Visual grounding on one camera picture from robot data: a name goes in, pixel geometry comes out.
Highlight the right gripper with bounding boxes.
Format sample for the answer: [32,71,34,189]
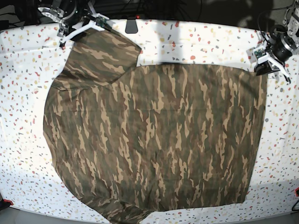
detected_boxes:
[57,2,104,48]

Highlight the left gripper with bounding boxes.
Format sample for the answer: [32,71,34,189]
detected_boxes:
[254,32,295,84]

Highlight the camouflage T-shirt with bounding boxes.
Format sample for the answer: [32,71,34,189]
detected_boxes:
[43,29,267,224]

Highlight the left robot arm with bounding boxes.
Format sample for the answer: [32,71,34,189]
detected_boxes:
[253,0,299,84]

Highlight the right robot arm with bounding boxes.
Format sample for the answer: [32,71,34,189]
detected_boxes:
[38,0,109,49]

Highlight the orange clamp left corner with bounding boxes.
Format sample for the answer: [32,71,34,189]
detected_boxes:
[3,199,13,207]

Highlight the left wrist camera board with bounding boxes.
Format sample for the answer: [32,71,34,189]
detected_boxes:
[253,48,265,61]

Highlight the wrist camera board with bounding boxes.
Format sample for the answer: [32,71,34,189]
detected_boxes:
[253,48,265,61]
[96,16,107,28]

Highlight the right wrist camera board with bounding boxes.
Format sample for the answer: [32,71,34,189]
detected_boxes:
[96,16,107,28]

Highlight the black cables behind table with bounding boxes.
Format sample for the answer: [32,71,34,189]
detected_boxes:
[93,0,204,21]

